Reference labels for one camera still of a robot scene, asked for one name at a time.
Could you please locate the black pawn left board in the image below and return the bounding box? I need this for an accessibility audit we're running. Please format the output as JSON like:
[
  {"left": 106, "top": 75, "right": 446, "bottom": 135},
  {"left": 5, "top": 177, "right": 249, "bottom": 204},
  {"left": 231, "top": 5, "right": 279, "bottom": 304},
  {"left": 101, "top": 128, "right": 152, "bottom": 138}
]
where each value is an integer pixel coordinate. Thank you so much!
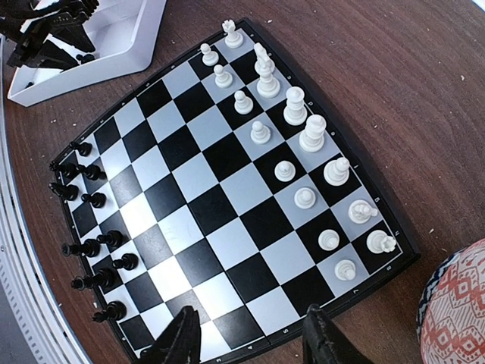
[{"left": 69, "top": 141, "right": 92, "bottom": 157}]

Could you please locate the black pawn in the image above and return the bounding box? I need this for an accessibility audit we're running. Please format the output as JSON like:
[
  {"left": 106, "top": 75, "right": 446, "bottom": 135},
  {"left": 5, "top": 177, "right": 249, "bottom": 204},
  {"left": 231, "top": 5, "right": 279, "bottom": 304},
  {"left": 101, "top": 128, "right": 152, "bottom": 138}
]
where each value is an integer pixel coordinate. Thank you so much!
[
  {"left": 77, "top": 165, "right": 105, "bottom": 180},
  {"left": 81, "top": 193, "right": 107, "bottom": 209},
  {"left": 112, "top": 253, "right": 139, "bottom": 271},
  {"left": 96, "top": 230, "right": 124, "bottom": 248}
]

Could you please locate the white plastic tray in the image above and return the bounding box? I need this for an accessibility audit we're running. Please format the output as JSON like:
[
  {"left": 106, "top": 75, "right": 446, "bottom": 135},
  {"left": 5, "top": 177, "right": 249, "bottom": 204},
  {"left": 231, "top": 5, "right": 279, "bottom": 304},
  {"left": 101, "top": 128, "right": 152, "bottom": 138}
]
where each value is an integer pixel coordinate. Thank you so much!
[{"left": 8, "top": 0, "right": 166, "bottom": 107}]

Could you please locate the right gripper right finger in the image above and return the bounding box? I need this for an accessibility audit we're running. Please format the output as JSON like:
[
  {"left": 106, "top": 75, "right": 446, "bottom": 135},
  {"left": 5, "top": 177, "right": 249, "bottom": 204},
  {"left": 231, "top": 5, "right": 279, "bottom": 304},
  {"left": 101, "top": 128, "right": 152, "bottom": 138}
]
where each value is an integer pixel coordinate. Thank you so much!
[{"left": 302, "top": 304, "right": 373, "bottom": 364}]

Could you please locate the black rook board corner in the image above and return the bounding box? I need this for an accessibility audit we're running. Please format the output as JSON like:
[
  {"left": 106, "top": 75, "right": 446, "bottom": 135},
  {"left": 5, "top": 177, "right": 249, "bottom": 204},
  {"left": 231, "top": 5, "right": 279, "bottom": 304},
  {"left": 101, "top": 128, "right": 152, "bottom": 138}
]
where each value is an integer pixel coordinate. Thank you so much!
[{"left": 49, "top": 162, "right": 79, "bottom": 178}]

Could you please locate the black chess piece on board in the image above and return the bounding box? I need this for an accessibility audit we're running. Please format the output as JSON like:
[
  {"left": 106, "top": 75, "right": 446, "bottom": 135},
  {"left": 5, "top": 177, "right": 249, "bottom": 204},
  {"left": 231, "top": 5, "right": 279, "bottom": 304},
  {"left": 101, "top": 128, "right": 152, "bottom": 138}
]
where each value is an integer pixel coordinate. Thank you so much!
[{"left": 61, "top": 239, "right": 101, "bottom": 257}]

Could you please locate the black bishop on board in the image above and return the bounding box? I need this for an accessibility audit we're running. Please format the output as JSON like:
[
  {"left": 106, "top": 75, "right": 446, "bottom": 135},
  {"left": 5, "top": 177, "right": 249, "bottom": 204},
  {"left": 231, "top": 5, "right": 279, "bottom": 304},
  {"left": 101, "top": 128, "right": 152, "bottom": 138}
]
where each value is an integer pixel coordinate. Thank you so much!
[{"left": 92, "top": 300, "right": 127, "bottom": 323}]

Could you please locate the black chess piece king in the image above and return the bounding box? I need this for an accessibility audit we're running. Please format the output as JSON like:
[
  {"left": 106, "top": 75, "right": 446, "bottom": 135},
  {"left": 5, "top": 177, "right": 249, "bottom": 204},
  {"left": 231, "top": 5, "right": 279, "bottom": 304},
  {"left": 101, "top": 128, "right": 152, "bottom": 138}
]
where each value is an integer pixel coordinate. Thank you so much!
[{"left": 70, "top": 268, "right": 120, "bottom": 293}]

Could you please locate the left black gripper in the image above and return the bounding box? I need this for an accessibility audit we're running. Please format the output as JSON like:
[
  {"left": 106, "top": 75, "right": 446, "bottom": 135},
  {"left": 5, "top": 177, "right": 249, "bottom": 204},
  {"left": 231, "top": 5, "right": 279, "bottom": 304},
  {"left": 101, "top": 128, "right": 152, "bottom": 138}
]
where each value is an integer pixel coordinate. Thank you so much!
[{"left": 1, "top": 1, "right": 99, "bottom": 71}]

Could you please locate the black white chess board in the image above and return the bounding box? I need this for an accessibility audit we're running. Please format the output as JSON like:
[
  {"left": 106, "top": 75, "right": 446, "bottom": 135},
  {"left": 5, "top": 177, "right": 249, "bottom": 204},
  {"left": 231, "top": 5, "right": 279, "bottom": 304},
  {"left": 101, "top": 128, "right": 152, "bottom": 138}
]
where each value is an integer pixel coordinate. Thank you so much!
[{"left": 51, "top": 19, "right": 419, "bottom": 363}]

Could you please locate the red patterned small dish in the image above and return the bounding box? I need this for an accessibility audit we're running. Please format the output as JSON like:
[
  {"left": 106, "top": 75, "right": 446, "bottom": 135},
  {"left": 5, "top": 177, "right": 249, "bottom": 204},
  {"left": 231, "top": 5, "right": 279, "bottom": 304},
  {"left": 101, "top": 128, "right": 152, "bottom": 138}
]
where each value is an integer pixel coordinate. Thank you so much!
[{"left": 416, "top": 240, "right": 484, "bottom": 363}]

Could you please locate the black knight piece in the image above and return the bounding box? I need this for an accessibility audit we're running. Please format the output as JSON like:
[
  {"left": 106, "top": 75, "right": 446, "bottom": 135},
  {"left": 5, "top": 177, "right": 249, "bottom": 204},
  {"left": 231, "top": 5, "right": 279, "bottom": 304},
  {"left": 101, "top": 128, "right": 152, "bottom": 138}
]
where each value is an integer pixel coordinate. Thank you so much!
[{"left": 48, "top": 182, "right": 79, "bottom": 201}]

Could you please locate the white chess pieces row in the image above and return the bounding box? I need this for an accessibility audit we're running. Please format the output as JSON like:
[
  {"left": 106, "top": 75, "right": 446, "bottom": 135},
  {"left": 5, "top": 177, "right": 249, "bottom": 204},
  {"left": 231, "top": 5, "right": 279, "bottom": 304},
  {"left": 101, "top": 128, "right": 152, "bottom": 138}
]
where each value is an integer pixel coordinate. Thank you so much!
[{"left": 199, "top": 18, "right": 399, "bottom": 282}]

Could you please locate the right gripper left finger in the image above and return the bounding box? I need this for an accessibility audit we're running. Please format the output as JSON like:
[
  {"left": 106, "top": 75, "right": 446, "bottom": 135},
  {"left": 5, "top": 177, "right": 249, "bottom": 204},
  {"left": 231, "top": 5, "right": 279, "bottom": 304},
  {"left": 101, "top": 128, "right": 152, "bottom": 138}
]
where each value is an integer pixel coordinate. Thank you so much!
[{"left": 139, "top": 306, "right": 201, "bottom": 363}]

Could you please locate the black pieces pile in tray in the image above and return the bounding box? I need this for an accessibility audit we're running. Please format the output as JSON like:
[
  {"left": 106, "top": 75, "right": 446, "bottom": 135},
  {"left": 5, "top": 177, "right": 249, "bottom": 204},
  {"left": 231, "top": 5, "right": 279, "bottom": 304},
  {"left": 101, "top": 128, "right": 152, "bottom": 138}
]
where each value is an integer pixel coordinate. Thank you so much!
[{"left": 25, "top": 53, "right": 95, "bottom": 88}]

